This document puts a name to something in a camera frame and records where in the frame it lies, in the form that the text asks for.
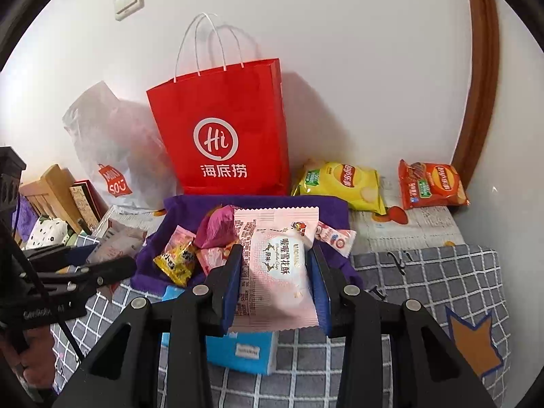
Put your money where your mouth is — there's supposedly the patterned box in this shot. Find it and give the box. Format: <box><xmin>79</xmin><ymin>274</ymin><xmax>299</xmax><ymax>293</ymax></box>
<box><xmin>69</xmin><ymin>179</ymin><xmax>110</xmax><ymax>234</ymax></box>

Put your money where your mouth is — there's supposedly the magenta snack packet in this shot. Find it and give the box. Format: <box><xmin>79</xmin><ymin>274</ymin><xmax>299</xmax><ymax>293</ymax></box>
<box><xmin>194</xmin><ymin>205</ymin><xmax>239</xmax><ymax>251</ymax></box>

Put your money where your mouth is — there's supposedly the white pink snack packet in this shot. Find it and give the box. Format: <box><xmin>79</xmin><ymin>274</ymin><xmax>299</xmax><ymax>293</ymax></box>
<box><xmin>315</xmin><ymin>221</ymin><xmax>358</xmax><ymax>258</ymax></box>

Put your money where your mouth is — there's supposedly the red paper bag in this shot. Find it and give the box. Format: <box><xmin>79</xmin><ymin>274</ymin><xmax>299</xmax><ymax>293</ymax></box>
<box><xmin>146</xmin><ymin>12</ymin><xmax>291</xmax><ymax>197</ymax></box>

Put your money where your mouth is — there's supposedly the large pink pastry packet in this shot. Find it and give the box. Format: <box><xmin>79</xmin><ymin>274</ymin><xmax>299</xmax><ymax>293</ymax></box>
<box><xmin>232</xmin><ymin>206</ymin><xmax>320</xmax><ymax>334</ymax></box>

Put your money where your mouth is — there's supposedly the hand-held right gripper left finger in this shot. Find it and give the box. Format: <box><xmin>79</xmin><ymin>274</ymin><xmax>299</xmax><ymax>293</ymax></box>
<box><xmin>51</xmin><ymin>243</ymin><xmax>244</xmax><ymax>408</ymax></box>

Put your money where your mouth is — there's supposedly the blue tissue pack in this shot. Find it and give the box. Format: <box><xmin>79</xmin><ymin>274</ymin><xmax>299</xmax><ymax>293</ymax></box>
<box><xmin>160</xmin><ymin>285</ymin><xmax>280</xmax><ymax>376</ymax></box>

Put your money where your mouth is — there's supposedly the white black-spotted cloth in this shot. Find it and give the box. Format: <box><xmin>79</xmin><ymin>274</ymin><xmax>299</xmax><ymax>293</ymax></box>
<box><xmin>24</xmin><ymin>215</ymin><xmax>72</xmax><ymax>251</ymax></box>

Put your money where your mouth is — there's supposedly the small pink snack packet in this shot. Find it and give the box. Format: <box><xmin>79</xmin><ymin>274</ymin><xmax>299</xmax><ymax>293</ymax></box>
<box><xmin>196</xmin><ymin>242</ymin><xmax>234</xmax><ymax>276</ymax></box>

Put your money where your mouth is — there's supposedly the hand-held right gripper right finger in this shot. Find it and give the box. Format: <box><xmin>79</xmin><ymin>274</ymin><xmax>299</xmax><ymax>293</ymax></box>
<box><xmin>308</xmin><ymin>244</ymin><xmax>499</xmax><ymax>408</ymax></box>

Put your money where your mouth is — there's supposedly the white light switch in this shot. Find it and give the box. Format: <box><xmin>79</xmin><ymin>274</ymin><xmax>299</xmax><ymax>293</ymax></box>
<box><xmin>113</xmin><ymin>0</ymin><xmax>145</xmax><ymax>22</ymax></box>

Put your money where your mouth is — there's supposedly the person's left hand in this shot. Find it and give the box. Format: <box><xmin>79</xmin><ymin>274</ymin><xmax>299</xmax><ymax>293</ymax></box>
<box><xmin>0</xmin><ymin>329</ymin><xmax>58</xmax><ymax>392</ymax></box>

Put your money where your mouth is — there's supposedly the clear plastic packet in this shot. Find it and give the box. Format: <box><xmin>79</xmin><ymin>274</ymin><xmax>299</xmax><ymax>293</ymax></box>
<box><xmin>86</xmin><ymin>215</ymin><xmax>149</xmax><ymax>266</ymax></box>

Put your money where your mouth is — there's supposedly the purple towel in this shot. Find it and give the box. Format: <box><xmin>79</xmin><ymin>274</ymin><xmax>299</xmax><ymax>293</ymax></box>
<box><xmin>130</xmin><ymin>194</ymin><xmax>364</xmax><ymax>294</ymax></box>

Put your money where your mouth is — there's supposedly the brown wooden door frame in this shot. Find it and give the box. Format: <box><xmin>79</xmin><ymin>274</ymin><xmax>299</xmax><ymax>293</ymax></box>
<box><xmin>449</xmin><ymin>0</ymin><xmax>501</xmax><ymax>192</ymax></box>

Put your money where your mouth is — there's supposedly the white plastic bag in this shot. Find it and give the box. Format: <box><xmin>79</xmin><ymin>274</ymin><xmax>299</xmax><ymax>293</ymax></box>
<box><xmin>62</xmin><ymin>80</ymin><xmax>181</xmax><ymax>213</ymax></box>

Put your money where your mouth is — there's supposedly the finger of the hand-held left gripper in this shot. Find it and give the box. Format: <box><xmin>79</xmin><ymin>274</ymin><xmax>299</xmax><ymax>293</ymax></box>
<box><xmin>22</xmin><ymin>243</ymin><xmax>101</xmax><ymax>269</ymax></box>
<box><xmin>40</xmin><ymin>256</ymin><xmax>137</xmax><ymax>296</ymax></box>

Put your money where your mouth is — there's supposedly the yellow snack packet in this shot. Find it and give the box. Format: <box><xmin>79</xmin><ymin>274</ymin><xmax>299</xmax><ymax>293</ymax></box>
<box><xmin>153</xmin><ymin>240</ymin><xmax>197</xmax><ymax>288</ymax></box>

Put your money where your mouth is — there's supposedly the yellow chip bag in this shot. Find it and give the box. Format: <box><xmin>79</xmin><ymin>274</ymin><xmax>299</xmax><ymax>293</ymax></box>
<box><xmin>291</xmin><ymin>159</ymin><xmax>387</xmax><ymax>215</ymax></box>

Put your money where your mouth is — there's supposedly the purple cloth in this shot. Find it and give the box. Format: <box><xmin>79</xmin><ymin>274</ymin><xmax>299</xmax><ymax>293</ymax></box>
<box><xmin>12</xmin><ymin>198</ymin><xmax>40</xmax><ymax>245</ymax></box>

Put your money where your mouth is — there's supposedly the grey checked bedsheet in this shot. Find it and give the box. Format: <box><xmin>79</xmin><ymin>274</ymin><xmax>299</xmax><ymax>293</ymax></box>
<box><xmin>50</xmin><ymin>244</ymin><xmax>512</xmax><ymax>408</ymax></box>

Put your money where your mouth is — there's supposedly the red chip bag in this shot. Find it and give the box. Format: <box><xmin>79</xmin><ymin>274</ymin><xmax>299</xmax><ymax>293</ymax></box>
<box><xmin>398</xmin><ymin>159</ymin><xmax>470</xmax><ymax>211</ymax></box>

